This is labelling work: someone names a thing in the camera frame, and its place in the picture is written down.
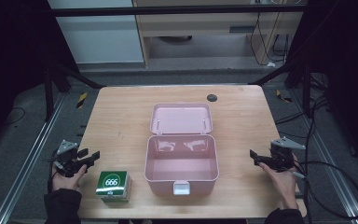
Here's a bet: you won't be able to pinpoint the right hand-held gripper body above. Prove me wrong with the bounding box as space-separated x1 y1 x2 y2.
262 136 308 173

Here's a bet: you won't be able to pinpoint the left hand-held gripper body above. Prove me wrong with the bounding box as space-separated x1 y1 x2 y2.
53 139 90 178

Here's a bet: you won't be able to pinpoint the green and white carton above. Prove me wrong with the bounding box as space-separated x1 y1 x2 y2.
95 170 133 203

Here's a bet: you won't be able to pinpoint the pink plastic storage box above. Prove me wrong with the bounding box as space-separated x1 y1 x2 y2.
144 103 221 197

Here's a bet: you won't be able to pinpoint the person's left hand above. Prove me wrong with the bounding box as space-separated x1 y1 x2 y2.
51 164 89 191

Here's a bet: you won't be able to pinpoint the person's right hand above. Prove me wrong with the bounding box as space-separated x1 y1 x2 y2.
258 154 300 210

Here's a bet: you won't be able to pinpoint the yellow black striped tape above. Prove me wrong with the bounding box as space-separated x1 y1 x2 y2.
275 89 294 104
76 91 89 109

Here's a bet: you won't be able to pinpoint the black metal stand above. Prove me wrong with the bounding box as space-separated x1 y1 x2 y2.
248 57 313 118
42 60 107 123

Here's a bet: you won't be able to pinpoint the dark curtain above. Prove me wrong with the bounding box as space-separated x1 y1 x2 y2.
0 0 78 157
287 0 358 171

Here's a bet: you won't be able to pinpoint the white cabinet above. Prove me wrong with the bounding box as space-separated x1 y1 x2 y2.
47 0 145 65

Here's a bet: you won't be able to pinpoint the black horizontal metal bar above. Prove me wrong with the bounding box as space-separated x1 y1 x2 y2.
49 4 310 18

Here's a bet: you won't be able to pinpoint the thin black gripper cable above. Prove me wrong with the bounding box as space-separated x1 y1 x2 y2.
46 157 59 193

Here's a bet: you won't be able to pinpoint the black floor cable bundle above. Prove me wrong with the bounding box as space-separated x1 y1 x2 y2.
274 73 330 224

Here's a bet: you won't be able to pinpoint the aluminium floor rail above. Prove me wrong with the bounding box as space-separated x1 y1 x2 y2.
0 92 67 224
290 88 358 224

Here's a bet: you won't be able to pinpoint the black looping gripper cable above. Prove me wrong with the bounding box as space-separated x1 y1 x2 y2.
291 160 358 220

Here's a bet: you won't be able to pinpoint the thin black floor cable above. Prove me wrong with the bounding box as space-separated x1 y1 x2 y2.
2 106 27 126

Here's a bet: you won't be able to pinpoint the black hanging desk cables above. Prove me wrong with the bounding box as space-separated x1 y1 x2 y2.
249 11 291 67

